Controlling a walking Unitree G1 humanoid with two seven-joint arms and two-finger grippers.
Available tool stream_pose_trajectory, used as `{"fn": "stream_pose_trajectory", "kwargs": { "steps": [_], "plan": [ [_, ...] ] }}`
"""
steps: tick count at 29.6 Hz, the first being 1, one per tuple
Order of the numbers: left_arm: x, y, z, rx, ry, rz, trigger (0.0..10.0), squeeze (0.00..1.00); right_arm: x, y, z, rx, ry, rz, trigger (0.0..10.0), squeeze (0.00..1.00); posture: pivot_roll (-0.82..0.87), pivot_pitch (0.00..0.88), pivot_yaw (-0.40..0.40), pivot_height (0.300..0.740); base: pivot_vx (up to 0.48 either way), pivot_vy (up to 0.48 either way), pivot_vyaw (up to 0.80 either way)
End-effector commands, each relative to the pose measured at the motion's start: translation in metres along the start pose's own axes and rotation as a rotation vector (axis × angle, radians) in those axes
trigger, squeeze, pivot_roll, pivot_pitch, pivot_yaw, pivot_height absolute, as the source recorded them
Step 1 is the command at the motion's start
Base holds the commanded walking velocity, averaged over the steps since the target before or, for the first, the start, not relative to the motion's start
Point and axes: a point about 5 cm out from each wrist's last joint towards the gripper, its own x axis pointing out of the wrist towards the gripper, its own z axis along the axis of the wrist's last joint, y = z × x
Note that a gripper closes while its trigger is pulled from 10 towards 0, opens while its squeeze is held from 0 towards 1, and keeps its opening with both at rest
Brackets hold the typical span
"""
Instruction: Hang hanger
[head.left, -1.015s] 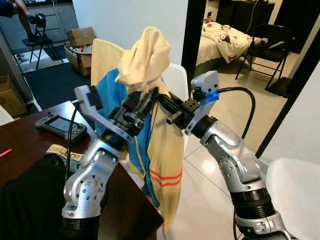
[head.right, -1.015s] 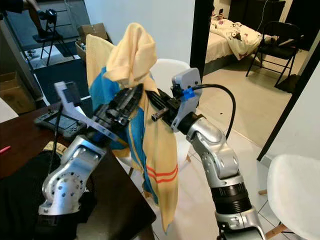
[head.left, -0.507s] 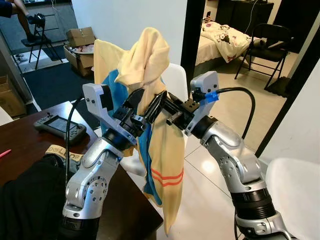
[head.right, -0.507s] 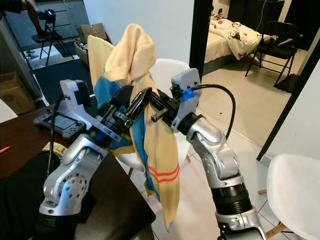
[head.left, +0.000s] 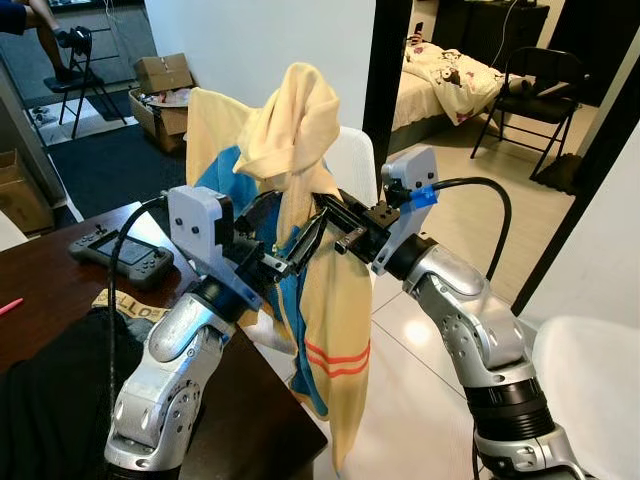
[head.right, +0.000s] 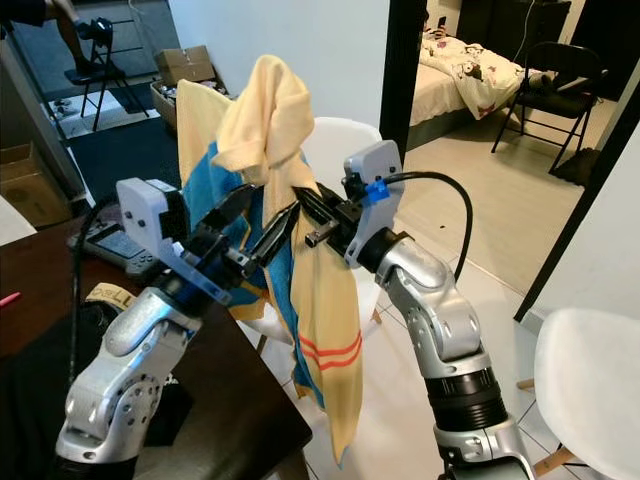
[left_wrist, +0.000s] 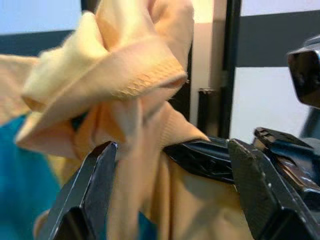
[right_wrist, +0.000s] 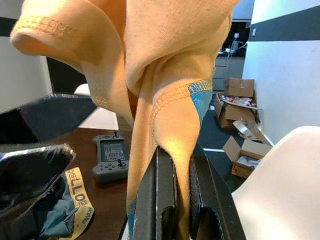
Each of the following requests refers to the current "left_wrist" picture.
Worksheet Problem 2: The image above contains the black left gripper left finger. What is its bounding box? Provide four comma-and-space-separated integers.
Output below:
41, 140, 119, 240

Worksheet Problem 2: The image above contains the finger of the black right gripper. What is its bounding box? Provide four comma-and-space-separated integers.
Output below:
162, 136, 237, 186
253, 126, 320, 199

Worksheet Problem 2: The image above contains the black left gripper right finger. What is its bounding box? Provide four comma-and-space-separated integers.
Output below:
226, 138, 320, 240

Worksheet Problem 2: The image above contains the yellow blue shirt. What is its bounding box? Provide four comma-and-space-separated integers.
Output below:
0, 0, 242, 240

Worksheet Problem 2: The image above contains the black door frame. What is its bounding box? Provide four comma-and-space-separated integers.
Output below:
217, 0, 242, 141

